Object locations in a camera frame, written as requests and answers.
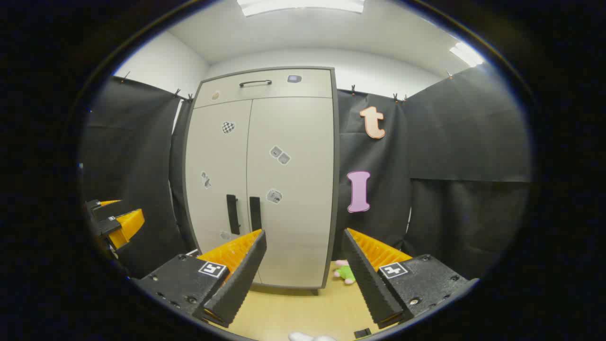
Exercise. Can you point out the green and pink plush toy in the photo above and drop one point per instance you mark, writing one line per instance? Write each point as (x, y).
(344, 273)

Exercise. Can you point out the grey cabinet drawer front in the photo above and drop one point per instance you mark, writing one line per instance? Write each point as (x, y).
(284, 90)

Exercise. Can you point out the grey double-door shoe cabinet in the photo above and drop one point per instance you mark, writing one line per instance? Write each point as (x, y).
(336, 189)

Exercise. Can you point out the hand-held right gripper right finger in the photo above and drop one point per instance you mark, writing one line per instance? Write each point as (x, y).
(369, 284)

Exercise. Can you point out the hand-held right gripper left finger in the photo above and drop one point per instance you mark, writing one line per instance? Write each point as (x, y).
(241, 279)

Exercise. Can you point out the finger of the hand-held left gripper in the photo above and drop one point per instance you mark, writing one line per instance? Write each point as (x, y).
(125, 227)
(97, 204)

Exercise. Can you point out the black backdrop cloth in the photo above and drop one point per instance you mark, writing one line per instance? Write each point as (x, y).
(450, 142)

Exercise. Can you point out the grey shoe cabinet door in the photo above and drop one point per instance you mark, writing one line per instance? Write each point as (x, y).
(303, 189)
(213, 156)

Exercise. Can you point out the ceiling light panel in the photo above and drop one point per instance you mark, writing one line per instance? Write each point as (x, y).
(303, 5)
(466, 54)

